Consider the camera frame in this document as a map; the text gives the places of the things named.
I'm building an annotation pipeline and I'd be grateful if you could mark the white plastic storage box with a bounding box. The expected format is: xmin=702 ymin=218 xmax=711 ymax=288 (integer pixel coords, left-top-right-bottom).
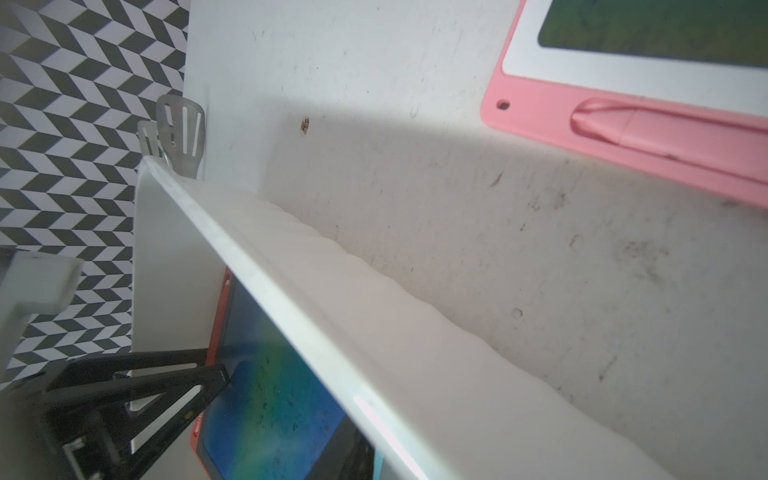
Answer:
xmin=132 ymin=157 xmax=667 ymax=479

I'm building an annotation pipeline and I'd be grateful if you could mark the metal fork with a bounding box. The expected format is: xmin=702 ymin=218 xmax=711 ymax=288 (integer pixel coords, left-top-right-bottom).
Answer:
xmin=137 ymin=120 xmax=165 ymax=159

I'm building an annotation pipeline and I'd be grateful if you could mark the slotted metal spatula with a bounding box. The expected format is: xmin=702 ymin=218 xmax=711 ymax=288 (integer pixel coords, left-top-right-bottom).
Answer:
xmin=156 ymin=94 xmax=206 ymax=179

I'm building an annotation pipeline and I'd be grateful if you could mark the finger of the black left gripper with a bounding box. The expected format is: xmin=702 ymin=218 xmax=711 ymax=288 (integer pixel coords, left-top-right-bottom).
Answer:
xmin=35 ymin=348 xmax=230 ymax=479

